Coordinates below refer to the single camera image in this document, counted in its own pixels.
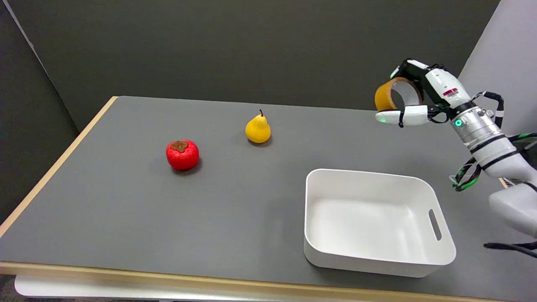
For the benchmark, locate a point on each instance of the yellow toy pear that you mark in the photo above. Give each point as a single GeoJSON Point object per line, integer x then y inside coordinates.
{"type": "Point", "coordinates": [257, 128]}

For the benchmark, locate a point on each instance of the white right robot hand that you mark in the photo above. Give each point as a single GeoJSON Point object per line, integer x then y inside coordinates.
{"type": "Point", "coordinates": [442, 90]}

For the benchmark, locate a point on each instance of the red toy persimmon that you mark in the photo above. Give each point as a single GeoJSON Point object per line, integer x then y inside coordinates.
{"type": "Point", "coordinates": [182, 154]}

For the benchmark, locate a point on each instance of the white plastic box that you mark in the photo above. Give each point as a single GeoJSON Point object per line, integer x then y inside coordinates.
{"type": "Point", "coordinates": [375, 220]}

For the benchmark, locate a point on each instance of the yellow tape roll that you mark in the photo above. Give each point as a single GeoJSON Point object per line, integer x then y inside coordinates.
{"type": "Point", "coordinates": [384, 95]}

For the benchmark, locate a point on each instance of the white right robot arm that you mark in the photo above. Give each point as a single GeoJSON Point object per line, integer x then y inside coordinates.
{"type": "Point", "coordinates": [495, 147]}

